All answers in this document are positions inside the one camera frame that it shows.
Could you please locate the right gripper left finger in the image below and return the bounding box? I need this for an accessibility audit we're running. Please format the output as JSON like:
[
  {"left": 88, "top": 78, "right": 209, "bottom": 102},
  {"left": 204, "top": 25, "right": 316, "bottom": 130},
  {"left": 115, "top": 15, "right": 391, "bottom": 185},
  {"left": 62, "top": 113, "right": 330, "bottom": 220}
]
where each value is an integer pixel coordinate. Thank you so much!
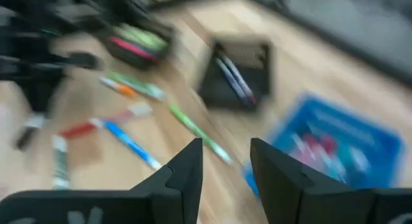
[{"left": 0, "top": 138, "right": 203, "bottom": 224}]

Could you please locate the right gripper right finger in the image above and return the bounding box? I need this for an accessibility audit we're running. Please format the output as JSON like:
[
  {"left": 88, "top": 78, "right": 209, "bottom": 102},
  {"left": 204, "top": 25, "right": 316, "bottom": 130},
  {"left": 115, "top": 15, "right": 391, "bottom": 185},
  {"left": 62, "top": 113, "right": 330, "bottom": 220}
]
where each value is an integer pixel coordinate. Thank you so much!
[{"left": 250, "top": 138, "right": 412, "bottom": 224}]

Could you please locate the teal Sharpie marker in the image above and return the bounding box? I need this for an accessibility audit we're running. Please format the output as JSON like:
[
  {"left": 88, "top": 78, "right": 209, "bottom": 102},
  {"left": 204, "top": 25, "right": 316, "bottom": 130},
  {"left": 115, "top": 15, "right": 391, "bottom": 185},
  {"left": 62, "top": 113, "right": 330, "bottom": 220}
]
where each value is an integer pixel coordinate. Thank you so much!
[{"left": 331, "top": 143, "right": 371, "bottom": 183}]

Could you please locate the red marker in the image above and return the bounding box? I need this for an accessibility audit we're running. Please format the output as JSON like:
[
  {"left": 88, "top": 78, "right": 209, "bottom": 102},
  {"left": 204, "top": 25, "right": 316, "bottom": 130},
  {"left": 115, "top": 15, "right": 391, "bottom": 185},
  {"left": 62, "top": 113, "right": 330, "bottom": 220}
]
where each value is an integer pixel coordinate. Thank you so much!
[{"left": 58, "top": 103, "right": 154, "bottom": 140}]

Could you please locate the light blue marker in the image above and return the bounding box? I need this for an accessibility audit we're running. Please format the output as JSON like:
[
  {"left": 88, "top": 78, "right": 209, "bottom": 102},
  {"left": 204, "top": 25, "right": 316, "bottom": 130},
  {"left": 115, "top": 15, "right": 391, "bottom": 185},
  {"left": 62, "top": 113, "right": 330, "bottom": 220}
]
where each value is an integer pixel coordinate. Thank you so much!
[{"left": 102, "top": 120, "right": 162, "bottom": 171}]

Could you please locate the green fine Expo marker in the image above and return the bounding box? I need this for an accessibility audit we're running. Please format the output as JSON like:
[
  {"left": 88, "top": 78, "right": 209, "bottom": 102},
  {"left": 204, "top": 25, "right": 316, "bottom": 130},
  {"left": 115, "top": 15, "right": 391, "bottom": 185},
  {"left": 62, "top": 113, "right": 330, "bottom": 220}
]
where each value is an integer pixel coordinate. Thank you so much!
[{"left": 51, "top": 135, "right": 71, "bottom": 190}]

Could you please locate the blue slotted plastic basket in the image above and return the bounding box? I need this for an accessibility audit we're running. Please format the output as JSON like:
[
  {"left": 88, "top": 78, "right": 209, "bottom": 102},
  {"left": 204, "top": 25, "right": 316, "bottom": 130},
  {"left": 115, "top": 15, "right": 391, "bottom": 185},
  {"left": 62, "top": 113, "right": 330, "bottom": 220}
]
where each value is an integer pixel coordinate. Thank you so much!
[{"left": 243, "top": 91, "right": 406, "bottom": 199}]

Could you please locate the black slotted plastic basket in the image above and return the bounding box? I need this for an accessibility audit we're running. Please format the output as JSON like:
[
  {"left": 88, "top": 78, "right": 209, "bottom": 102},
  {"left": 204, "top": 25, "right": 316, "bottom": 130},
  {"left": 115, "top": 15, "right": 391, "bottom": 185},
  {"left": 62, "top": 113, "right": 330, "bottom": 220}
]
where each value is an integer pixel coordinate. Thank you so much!
[
  {"left": 102, "top": 23, "right": 176, "bottom": 69},
  {"left": 196, "top": 35, "right": 274, "bottom": 112}
]

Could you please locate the maroon Expo marker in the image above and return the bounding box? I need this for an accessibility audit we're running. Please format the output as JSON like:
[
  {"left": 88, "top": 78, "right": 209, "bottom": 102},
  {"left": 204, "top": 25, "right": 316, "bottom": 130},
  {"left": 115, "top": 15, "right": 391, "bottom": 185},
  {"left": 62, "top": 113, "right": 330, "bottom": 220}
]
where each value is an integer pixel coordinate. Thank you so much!
[{"left": 221, "top": 53, "right": 258, "bottom": 105}]

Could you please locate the dark blue Expo marker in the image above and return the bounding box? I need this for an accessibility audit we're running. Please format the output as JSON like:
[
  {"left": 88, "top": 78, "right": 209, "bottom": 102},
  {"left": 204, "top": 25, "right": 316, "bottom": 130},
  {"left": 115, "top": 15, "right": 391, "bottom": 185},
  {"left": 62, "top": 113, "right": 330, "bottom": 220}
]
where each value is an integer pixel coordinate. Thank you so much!
[{"left": 214, "top": 56, "right": 250, "bottom": 106}]

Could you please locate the black marker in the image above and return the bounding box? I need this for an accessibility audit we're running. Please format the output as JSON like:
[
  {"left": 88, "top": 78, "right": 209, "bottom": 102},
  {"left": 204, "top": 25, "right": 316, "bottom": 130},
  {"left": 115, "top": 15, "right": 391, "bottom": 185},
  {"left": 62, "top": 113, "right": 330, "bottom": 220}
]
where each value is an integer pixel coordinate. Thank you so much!
[{"left": 14, "top": 114, "right": 44, "bottom": 151}]

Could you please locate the orange marker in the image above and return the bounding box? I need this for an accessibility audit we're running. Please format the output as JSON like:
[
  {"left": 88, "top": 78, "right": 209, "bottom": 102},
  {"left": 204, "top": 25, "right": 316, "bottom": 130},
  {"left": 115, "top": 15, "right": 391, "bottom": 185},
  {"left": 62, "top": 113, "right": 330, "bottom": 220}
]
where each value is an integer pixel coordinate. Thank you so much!
[{"left": 98, "top": 76, "right": 138, "bottom": 98}]

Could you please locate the light green Expo marker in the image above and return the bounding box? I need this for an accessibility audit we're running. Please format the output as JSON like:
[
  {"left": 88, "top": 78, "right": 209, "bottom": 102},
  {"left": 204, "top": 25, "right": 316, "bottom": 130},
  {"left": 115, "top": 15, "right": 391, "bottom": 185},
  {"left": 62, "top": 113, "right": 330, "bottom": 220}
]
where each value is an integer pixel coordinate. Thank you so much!
[{"left": 169, "top": 104, "right": 234, "bottom": 165}]

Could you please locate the pink marker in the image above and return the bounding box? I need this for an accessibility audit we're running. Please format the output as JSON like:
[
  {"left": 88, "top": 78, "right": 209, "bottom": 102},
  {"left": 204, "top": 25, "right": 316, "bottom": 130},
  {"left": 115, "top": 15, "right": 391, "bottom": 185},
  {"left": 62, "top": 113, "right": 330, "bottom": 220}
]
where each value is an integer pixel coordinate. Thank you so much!
[{"left": 108, "top": 36, "right": 159, "bottom": 62}]

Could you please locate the yellow green highlighter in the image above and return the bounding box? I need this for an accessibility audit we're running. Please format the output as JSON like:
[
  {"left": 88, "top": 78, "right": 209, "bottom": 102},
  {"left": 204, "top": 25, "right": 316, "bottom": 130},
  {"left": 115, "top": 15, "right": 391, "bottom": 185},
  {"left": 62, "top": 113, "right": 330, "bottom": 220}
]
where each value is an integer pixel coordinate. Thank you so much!
[{"left": 114, "top": 23, "right": 169, "bottom": 53}]

